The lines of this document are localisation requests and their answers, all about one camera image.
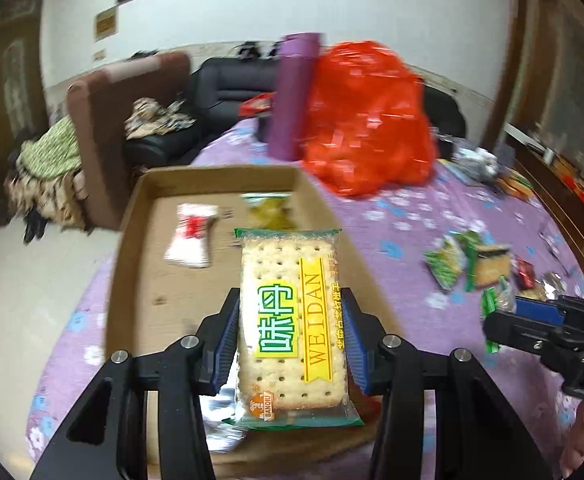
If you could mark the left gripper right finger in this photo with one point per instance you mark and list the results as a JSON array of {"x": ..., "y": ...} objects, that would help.
[{"x": 363, "y": 334}]

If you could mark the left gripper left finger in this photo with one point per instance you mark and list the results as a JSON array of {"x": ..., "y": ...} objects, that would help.
[{"x": 218, "y": 334}]

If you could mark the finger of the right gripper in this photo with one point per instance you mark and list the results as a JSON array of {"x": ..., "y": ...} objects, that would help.
[
  {"x": 541, "y": 311},
  {"x": 516, "y": 332}
]

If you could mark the clear green-edged snack packet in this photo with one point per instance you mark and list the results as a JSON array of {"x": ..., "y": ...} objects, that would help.
[{"x": 549, "y": 287}]

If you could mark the dark red snack packet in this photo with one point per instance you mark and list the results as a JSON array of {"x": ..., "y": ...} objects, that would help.
[{"x": 524, "y": 274}]

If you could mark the yellow Weidan cracker pack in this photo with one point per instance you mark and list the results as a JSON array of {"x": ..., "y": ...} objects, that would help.
[{"x": 291, "y": 359}]

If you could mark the white red candy packet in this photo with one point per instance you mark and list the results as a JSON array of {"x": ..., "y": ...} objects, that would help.
[{"x": 190, "y": 243}]

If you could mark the person's right hand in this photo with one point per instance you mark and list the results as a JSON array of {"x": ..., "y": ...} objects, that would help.
[{"x": 573, "y": 454}]

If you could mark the green-edged cracker pack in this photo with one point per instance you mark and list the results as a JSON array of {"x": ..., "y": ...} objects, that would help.
[{"x": 486, "y": 263}]

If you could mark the cardboard tray box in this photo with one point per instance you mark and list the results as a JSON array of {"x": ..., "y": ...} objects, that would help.
[{"x": 152, "y": 302}]

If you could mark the silver foil packet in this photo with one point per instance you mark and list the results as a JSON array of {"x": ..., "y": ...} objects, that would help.
[{"x": 219, "y": 414}]

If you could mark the orange cracker packs far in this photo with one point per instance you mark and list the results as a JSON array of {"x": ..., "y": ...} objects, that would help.
[{"x": 512, "y": 183}]

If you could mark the olive green snack packet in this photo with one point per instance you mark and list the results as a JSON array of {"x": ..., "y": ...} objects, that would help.
[{"x": 269, "y": 211}]

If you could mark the booklet with plastic bag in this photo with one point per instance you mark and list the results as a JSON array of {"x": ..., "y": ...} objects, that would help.
[{"x": 467, "y": 162}]

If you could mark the wooden sideboard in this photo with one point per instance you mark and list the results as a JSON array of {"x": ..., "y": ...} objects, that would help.
[{"x": 541, "y": 93}]

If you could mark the orange plastic bag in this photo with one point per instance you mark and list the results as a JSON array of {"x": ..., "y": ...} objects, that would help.
[{"x": 366, "y": 125}]

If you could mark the striped cloth on sofa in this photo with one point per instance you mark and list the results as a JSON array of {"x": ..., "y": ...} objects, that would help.
[{"x": 149, "y": 118}]

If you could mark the green patterned blanket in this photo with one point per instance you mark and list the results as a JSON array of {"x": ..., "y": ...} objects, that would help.
[{"x": 43, "y": 164}]

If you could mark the black leather sofa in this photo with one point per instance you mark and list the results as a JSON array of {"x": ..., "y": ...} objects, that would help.
[{"x": 219, "y": 94}]

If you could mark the brown armchair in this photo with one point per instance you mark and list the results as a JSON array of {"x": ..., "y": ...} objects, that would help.
[{"x": 99, "y": 103}]

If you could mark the purple thermos bottle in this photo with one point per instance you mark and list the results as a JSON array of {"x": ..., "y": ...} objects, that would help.
[{"x": 297, "y": 59}]

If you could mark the wooden glass door cabinet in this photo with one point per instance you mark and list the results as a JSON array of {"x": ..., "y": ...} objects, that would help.
[{"x": 1, "y": 100}]

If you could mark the wall certificate plaque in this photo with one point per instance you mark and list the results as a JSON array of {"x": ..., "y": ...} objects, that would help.
[{"x": 105, "y": 23}]

